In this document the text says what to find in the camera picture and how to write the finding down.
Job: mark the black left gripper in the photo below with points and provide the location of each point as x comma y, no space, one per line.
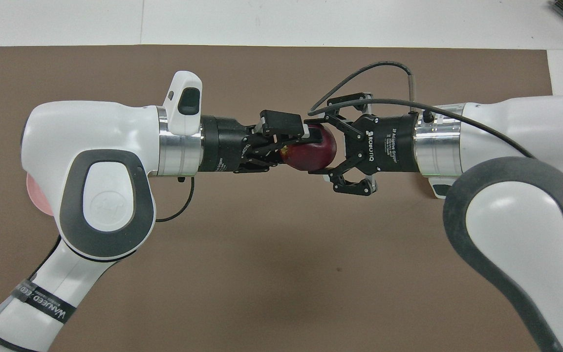
223,144

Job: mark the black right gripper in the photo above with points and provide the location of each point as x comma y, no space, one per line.
389,144

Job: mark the dark red apple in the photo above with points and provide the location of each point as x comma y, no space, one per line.
311,154

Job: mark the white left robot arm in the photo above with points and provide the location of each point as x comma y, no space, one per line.
91,127

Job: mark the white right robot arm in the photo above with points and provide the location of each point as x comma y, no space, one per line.
530,122

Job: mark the pink plate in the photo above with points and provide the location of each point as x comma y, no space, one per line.
39,195

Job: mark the brown table mat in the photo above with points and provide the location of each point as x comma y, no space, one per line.
281,269

